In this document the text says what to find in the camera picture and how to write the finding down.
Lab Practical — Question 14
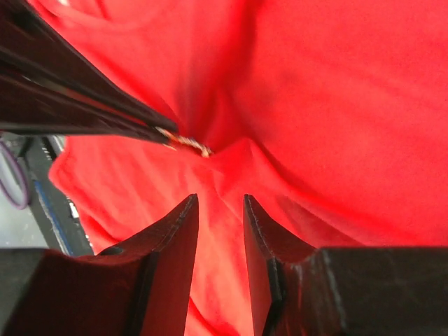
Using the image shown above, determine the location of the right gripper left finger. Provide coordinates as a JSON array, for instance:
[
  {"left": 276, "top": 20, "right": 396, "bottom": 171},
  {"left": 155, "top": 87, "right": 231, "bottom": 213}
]
[{"left": 1, "top": 195, "right": 199, "bottom": 335}]

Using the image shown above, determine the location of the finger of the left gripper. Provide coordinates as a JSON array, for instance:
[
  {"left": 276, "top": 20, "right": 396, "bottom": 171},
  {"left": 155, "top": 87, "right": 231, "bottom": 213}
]
[
  {"left": 1, "top": 1, "right": 178, "bottom": 132},
  {"left": 1, "top": 58, "right": 169, "bottom": 144}
]

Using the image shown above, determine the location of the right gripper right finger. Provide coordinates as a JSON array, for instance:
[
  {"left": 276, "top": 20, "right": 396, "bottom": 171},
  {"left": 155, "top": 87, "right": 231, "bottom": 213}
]
[{"left": 244, "top": 195, "right": 447, "bottom": 335}]

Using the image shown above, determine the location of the silver blue brooch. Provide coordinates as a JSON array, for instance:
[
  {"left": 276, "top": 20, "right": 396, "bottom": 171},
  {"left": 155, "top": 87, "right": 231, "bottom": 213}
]
[{"left": 155, "top": 127, "right": 213, "bottom": 158}]

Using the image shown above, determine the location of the red t-shirt garment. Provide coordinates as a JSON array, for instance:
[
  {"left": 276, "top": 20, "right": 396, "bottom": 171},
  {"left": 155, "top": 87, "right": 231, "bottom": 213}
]
[{"left": 33, "top": 1, "right": 447, "bottom": 335}]

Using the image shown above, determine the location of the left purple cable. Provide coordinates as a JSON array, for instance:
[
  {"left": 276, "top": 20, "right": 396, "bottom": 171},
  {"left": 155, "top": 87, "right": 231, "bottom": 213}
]
[{"left": 0, "top": 139, "right": 31, "bottom": 211}]

